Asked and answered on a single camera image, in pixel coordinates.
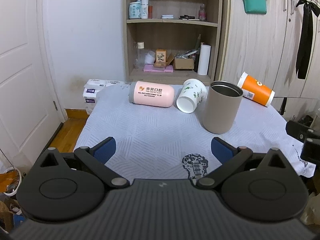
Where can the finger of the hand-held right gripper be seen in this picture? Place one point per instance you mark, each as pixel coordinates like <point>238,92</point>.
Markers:
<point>311,151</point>
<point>297,130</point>

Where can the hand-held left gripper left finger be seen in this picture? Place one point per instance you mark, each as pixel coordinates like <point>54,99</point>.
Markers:
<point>106,150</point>

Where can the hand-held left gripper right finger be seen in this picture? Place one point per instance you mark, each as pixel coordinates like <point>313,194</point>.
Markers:
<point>221,151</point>

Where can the taupe metal cup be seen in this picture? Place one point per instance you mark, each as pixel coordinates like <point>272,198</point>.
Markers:
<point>220,112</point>

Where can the orange paper cup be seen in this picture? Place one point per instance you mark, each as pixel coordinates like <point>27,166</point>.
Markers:
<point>257,90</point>

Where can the white paper cup green print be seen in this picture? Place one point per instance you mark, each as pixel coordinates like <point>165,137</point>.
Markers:
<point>191,93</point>

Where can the pink cup with orange logo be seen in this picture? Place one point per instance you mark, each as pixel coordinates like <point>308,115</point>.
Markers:
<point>152,93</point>

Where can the black table leg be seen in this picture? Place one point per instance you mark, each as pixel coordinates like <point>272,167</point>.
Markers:
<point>283,106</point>

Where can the light blue quilted cloth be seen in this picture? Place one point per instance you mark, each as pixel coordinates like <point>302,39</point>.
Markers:
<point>155,132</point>

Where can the white tissue pack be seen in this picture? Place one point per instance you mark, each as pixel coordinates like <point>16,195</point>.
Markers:
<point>91,91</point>
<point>90,100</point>
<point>105,82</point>

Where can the black door draught strip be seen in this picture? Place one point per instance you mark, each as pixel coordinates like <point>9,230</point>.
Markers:
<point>55,136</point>

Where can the white paper roll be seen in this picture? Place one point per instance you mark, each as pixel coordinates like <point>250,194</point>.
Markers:
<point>204,60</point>

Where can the black hanging ribbon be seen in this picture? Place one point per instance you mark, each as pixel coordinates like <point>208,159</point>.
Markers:
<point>306,37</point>

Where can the wooden wardrobe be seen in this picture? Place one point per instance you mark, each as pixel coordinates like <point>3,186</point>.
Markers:
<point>262,42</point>

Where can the open cardboard box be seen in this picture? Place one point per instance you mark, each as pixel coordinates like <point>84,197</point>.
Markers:
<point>183,63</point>

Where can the pink flat box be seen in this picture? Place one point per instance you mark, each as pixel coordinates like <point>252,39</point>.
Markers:
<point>157,68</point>

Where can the dark green bottle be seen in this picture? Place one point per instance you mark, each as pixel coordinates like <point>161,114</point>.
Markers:
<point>197,55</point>

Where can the round white-rimmed mirror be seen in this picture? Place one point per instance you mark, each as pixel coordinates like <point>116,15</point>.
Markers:
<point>10,181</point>

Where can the clear bottle cream cap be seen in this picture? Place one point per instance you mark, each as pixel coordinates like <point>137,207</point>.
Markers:
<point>140,53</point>

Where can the stack of white cups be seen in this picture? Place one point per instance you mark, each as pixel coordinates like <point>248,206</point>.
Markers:
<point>150,57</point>

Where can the small floral printed box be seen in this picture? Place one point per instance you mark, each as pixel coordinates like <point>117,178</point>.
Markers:
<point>161,55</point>

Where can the white door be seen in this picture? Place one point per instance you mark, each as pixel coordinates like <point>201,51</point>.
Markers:
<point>20,67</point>

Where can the wooden shelf unit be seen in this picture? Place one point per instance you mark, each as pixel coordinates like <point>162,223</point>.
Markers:
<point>172,32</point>

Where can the black flat item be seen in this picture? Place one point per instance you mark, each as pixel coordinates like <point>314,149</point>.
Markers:
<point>187,17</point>

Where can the pink glass jar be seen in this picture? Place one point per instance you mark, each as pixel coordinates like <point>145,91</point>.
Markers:
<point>202,13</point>

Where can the teal and white jar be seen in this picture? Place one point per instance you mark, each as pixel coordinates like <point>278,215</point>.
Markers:
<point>134,11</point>

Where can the white round tin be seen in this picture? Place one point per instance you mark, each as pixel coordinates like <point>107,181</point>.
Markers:
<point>167,16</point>

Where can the small orange bottle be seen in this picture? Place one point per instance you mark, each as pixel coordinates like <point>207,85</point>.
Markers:
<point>150,12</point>

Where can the white tall bottle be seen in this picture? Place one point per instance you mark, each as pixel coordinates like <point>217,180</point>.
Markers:
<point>144,8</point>

